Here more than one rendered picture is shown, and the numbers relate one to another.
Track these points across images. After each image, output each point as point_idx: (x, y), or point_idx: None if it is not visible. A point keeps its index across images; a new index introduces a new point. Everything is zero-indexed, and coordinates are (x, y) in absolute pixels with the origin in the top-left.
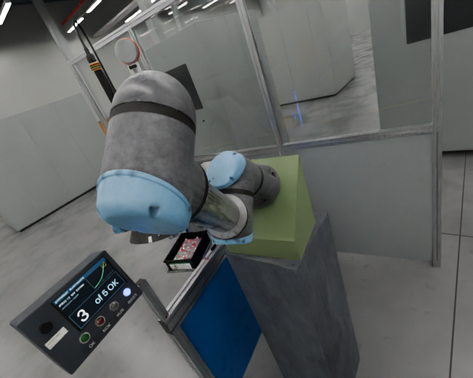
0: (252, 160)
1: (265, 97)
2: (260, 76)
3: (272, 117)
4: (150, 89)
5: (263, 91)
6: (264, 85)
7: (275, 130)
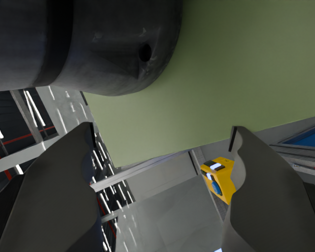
0: (84, 92)
1: (134, 171)
2: (111, 180)
3: (156, 160)
4: None
5: (128, 175)
6: (119, 174)
7: (172, 154)
